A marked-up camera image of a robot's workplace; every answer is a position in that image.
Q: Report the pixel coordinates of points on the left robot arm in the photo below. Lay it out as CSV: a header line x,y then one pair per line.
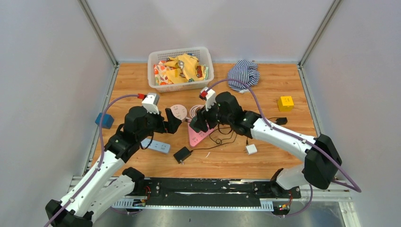
x,y
89,199

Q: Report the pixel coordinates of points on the white plastic basket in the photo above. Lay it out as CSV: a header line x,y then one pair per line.
x,y
202,53

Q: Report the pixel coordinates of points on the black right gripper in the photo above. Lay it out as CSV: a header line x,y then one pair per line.
x,y
202,116

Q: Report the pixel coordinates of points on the white power strip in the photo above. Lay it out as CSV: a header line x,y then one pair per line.
x,y
156,145

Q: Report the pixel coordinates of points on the aluminium frame rail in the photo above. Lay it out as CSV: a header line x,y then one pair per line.
x,y
98,31

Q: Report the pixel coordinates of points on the round pink power strip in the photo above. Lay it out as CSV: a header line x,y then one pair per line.
x,y
179,112

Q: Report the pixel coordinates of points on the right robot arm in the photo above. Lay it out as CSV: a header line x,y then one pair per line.
x,y
321,160

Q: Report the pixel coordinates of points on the blue white striped cloth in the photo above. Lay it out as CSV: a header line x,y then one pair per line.
x,y
244,74

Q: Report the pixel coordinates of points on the pink triangular power strip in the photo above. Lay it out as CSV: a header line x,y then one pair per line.
x,y
196,137

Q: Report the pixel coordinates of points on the white cube charger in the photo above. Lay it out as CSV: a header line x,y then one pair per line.
x,y
251,149

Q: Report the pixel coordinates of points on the black power adapter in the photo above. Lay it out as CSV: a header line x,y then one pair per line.
x,y
182,154

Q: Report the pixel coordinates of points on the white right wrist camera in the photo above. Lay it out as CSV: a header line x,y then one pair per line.
x,y
208,95

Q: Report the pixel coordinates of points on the blue cube socket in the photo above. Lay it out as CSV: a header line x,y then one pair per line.
x,y
107,121

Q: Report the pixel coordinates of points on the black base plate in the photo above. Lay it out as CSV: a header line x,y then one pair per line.
x,y
209,193

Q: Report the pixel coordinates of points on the yellow cube socket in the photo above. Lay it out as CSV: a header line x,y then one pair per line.
x,y
285,103

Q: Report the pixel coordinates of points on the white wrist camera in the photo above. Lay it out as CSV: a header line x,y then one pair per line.
x,y
208,95
150,103

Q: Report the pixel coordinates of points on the small black plug adapter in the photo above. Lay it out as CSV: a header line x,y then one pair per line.
x,y
279,120

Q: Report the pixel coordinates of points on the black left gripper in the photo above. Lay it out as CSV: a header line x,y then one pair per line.
x,y
170,126

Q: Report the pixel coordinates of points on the yellow patterned clothes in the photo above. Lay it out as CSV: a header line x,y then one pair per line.
x,y
183,68

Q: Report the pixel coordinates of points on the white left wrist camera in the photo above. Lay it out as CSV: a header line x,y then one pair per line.
x,y
150,103

